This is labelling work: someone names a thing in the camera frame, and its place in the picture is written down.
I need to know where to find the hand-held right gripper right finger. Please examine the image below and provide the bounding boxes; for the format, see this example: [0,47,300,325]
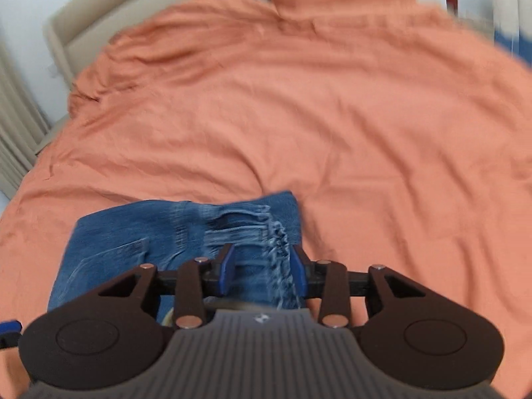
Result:
[290,244,442,329]

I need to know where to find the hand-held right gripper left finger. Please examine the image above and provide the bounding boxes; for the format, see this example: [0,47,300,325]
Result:
[81,243,238,329]

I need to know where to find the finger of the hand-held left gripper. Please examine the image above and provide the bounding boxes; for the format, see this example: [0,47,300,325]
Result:
[0,320,23,348]

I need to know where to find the blue denim pants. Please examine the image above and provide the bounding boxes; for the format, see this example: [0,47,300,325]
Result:
[47,190,311,327]

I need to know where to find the orange duvet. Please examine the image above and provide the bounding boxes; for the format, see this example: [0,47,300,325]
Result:
[0,0,532,399]

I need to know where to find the beige curtain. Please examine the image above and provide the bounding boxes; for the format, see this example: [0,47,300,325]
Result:
[0,37,53,201]

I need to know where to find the beige nightstand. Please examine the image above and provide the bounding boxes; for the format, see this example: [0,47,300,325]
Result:
[35,115,69,157]

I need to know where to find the beige upholstered headboard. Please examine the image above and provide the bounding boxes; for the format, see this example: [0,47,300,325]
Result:
[43,0,259,89]

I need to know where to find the white alpaca plush toy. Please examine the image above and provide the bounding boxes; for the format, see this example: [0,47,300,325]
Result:
[513,0,532,67]
[484,0,519,57]

